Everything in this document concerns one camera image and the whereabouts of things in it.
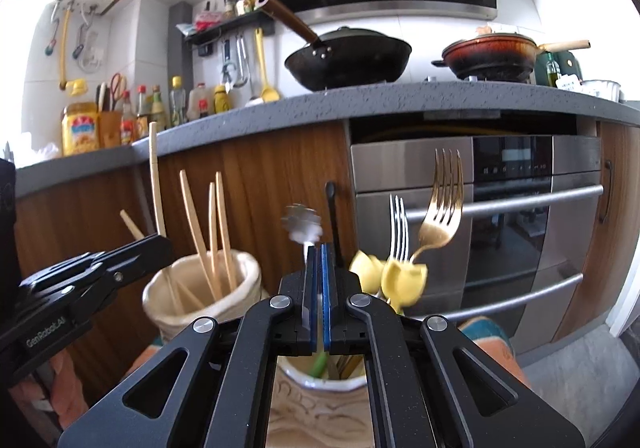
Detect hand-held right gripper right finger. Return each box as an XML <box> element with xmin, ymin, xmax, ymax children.
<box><xmin>321</xmin><ymin>243</ymin><xmax>586</xmax><ymax>448</ymax></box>

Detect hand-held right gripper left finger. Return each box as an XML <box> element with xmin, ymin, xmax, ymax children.
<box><xmin>57</xmin><ymin>243</ymin><xmax>319</xmax><ymax>448</ymax></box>

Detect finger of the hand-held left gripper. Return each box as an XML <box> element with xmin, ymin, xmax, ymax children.
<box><xmin>20</xmin><ymin>234</ymin><xmax>174</xmax><ymax>323</ymax></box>

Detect cream utensil holder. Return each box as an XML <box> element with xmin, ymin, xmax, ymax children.
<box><xmin>142</xmin><ymin>250</ymin><xmax>264</xmax><ymax>345</ymax></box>

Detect wooden chopstick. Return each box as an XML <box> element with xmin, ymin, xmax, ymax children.
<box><xmin>118</xmin><ymin>209</ymin><xmax>147</xmax><ymax>241</ymax></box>
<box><xmin>214</xmin><ymin>171</ymin><xmax>236</xmax><ymax>292</ymax></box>
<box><xmin>208</xmin><ymin>181</ymin><xmax>221</xmax><ymax>299</ymax></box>
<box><xmin>148</xmin><ymin>122</ymin><xmax>169</xmax><ymax>239</ymax></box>
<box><xmin>179</xmin><ymin>170</ymin><xmax>221</xmax><ymax>302</ymax></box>

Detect small silver spoon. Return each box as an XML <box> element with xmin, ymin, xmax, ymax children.
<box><xmin>280</xmin><ymin>202</ymin><xmax>324</xmax><ymax>309</ymax></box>

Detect yellow spoon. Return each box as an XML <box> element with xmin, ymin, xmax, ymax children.
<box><xmin>348</xmin><ymin>250</ymin><xmax>386</xmax><ymax>295</ymax></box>
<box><xmin>380</xmin><ymin>260</ymin><xmax>430</xmax><ymax>315</ymax></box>

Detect silver fork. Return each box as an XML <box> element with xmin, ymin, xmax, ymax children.
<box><xmin>388</xmin><ymin>195</ymin><xmax>411</xmax><ymax>262</ymax></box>

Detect patterned ceramic utensil holder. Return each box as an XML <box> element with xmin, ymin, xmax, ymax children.
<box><xmin>273</xmin><ymin>353</ymin><xmax>374</xmax><ymax>448</ymax></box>

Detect gold fork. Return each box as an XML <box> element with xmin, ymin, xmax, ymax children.
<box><xmin>407</xmin><ymin>148</ymin><xmax>465</xmax><ymax>265</ymax></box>

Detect wooden knife block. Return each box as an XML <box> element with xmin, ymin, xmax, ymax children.
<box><xmin>97</xmin><ymin>110</ymin><xmax>124</xmax><ymax>149</ymax></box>

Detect red label sauce bottle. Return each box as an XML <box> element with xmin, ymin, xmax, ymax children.
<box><xmin>119</xmin><ymin>91</ymin><xmax>136</xmax><ymax>147</ymax></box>

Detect large yellow jar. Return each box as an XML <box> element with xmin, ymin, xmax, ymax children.
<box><xmin>61</xmin><ymin>102</ymin><xmax>99</xmax><ymax>157</ymax></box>

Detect white plastic bag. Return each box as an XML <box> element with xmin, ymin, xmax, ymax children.
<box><xmin>19</xmin><ymin>137</ymin><xmax>64</xmax><ymax>165</ymax></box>

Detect oil bottle with yellow cap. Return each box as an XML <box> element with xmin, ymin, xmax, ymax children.
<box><xmin>169</xmin><ymin>76</ymin><xmax>187</xmax><ymax>127</ymax></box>

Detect clear jug with red cap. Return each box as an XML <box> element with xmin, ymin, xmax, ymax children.
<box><xmin>187</xmin><ymin>82</ymin><xmax>211</xmax><ymax>121</ymax></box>

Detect teal orange cloth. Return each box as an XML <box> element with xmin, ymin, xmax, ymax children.
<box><xmin>459</xmin><ymin>317</ymin><xmax>532</xmax><ymax>390</ymax></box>

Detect stainless steel oven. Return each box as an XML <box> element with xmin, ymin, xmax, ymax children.
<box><xmin>349</xmin><ymin>135</ymin><xmax>607</xmax><ymax>355</ymax></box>

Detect yellow ladle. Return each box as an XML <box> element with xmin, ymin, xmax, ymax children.
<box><xmin>254</xmin><ymin>27</ymin><xmax>281</xmax><ymax>103</ymax></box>

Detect metal peeler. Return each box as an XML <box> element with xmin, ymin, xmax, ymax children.
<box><xmin>219</xmin><ymin>40</ymin><xmax>236</xmax><ymax>94</ymax></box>

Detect metal tongs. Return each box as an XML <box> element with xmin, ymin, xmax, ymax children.
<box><xmin>234</xmin><ymin>33</ymin><xmax>250</xmax><ymax>89</ymax></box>

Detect red packet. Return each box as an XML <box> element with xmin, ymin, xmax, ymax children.
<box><xmin>194</xmin><ymin>11</ymin><xmax>224</xmax><ymax>32</ymax></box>

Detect narrow wooden lower cabinet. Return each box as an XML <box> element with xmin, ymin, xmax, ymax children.
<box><xmin>549</xmin><ymin>120</ymin><xmax>640</xmax><ymax>345</ymax></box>

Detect gas stove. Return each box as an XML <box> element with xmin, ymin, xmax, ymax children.
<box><xmin>425</xmin><ymin>66</ymin><xmax>537</xmax><ymax>85</ymax></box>

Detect red enamel pan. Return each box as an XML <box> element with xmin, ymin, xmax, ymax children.
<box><xmin>431</xmin><ymin>32</ymin><xmax>591</xmax><ymax>81</ymax></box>

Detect green olive oil bottle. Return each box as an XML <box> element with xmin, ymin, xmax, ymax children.
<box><xmin>544</xmin><ymin>52</ymin><xmax>564</xmax><ymax>88</ymax></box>

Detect green kettle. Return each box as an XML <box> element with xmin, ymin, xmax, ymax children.
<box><xmin>535</xmin><ymin>50</ymin><xmax>584</xmax><ymax>84</ymax></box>

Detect white container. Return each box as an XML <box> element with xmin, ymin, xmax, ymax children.
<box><xmin>556</xmin><ymin>77</ymin><xmax>622</xmax><ymax>102</ymax></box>

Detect black cabinet handle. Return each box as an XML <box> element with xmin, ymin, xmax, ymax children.
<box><xmin>324</xmin><ymin>181</ymin><xmax>346</xmax><ymax>269</ymax></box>

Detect red handled scissors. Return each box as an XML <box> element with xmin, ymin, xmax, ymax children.
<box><xmin>108</xmin><ymin>72</ymin><xmax>127</xmax><ymax>112</ymax></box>

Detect yellow gas hose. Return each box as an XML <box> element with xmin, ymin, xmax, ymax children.
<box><xmin>58</xmin><ymin>6</ymin><xmax>72</xmax><ymax>89</ymax></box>

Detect black wok with wooden handle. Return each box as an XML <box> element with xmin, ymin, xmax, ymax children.
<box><xmin>254</xmin><ymin>0</ymin><xmax>413</xmax><ymax>92</ymax></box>

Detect black wall shelf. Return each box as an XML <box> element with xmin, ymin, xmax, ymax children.
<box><xmin>184</xmin><ymin>10</ymin><xmax>277</xmax><ymax>49</ymax></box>

